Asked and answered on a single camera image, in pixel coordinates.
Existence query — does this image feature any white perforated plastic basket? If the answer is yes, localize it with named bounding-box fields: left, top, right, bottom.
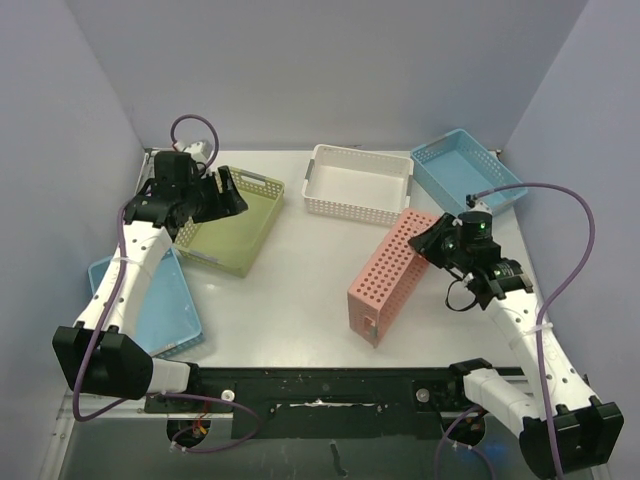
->
left=301, top=144, right=413, bottom=226

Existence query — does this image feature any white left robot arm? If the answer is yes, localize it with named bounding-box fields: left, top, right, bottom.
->
left=52, top=151, right=248, bottom=411

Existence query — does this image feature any green perforated plastic basket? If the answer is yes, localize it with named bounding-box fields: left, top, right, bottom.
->
left=174, top=167, right=285, bottom=278

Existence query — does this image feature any blue basket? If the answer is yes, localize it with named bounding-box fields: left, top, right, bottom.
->
left=87, top=244, right=207, bottom=360
left=410, top=129, right=527, bottom=215

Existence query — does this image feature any pink perforated plastic basket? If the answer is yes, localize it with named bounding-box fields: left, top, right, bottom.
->
left=347, top=208, right=438, bottom=348

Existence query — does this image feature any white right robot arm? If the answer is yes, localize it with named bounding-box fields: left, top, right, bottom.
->
left=408, top=211, right=624, bottom=479

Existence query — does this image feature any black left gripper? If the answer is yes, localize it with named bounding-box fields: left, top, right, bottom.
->
left=180, top=166, right=246, bottom=223

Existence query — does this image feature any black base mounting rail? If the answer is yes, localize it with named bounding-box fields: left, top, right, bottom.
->
left=144, top=367, right=471, bottom=440

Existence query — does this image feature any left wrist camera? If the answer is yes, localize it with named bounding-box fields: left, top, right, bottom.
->
left=173, top=140, right=213, bottom=163

